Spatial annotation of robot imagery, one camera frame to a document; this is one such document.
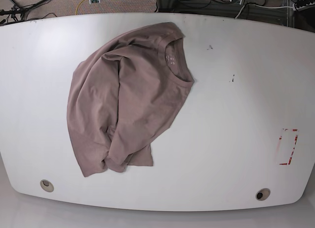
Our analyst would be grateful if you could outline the white power strip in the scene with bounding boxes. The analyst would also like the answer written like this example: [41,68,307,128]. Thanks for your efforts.
[293,0,315,11]

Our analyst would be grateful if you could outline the mauve T-shirt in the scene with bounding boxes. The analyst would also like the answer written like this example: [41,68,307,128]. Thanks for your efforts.
[66,22,194,177]

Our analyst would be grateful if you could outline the left table grommet hole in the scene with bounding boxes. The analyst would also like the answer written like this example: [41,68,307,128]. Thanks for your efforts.
[40,180,54,193]

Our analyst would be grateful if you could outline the red tape rectangle marking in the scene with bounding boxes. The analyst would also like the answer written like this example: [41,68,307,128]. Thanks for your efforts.
[276,129,299,165]

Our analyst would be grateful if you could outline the right table grommet hole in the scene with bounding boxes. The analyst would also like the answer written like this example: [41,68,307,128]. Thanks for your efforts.
[255,188,271,201]

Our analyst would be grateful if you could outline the table grommet hole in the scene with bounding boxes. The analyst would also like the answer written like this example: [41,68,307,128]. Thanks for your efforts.
[255,188,271,201]
[40,180,54,193]

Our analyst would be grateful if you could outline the black tripod legs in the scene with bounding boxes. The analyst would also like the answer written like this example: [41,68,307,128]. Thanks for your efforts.
[0,0,52,26]

